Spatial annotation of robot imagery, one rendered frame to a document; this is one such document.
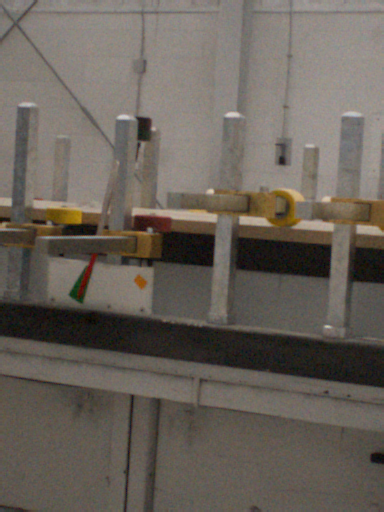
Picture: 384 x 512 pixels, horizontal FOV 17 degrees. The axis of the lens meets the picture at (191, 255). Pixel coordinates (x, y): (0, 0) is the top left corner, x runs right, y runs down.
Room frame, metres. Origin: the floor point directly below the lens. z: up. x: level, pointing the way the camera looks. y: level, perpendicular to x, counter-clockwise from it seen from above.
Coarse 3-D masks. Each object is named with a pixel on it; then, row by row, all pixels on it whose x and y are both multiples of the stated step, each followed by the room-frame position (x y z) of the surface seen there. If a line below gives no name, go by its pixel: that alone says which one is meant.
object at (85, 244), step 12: (36, 240) 2.41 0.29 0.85; (48, 240) 2.40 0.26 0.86; (60, 240) 2.43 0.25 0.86; (72, 240) 2.47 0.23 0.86; (84, 240) 2.51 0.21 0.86; (96, 240) 2.54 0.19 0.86; (108, 240) 2.58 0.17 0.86; (120, 240) 2.63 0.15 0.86; (132, 240) 2.67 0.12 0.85; (36, 252) 2.41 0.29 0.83; (48, 252) 2.40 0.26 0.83; (60, 252) 2.43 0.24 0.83; (72, 252) 2.47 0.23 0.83; (84, 252) 2.51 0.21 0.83; (96, 252) 2.55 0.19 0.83; (108, 252) 2.59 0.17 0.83; (120, 252) 2.63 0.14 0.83
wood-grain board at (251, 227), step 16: (0, 208) 3.05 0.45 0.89; (80, 208) 3.22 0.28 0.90; (96, 208) 3.35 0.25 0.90; (144, 208) 3.78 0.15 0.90; (96, 224) 2.93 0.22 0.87; (176, 224) 2.83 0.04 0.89; (192, 224) 2.82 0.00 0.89; (208, 224) 2.80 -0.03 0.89; (240, 224) 2.76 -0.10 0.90; (256, 224) 2.83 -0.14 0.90; (304, 224) 3.14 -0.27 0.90; (320, 224) 3.26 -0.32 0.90; (288, 240) 2.71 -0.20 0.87; (304, 240) 2.69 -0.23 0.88; (320, 240) 2.68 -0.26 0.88; (368, 240) 2.63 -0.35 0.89
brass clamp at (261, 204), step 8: (208, 192) 2.62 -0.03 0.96; (216, 192) 2.60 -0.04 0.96; (224, 192) 2.59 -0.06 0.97; (232, 192) 2.58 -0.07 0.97; (240, 192) 2.58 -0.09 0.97; (248, 192) 2.57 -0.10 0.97; (256, 192) 2.56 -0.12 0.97; (264, 192) 2.55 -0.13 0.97; (272, 192) 2.58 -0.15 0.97; (256, 200) 2.56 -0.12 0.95; (264, 200) 2.55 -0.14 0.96; (272, 200) 2.58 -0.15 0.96; (256, 208) 2.56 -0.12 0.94; (264, 208) 2.55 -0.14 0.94; (272, 208) 2.58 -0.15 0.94; (256, 216) 2.56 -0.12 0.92; (264, 216) 2.55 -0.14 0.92; (272, 216) 2.59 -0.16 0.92
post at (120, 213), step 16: (128, 128) 2.71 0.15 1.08; (128, 144) 2.71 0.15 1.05; (128, 160) 2.71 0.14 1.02; (128, 176) 2.71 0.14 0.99; (128, 192) 2.72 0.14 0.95; (112, 208) 2.72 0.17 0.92; (128, 208) 2.72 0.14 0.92; (112, 224) 2.72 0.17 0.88; (128, 224) 2.73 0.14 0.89; (112, 256) 2.72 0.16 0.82; (128, 256) 2.73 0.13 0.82
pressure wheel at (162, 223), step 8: (136, 216) 2.75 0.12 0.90; (144, 216) 2.73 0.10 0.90; (152, 216) 2.73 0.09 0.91; (160, 216) 2.74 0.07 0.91; (168, 216) 2.75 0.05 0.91; (136, 224) 2.75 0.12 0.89; (144, 224) 2.73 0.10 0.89; (152, 224) 2.73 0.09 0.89; (160, 224) 2.73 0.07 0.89; (168, 224) 2.75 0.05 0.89; (160, 232) 2.74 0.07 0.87; (168, 232) 2.76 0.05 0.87; (152, 264) 2.77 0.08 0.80
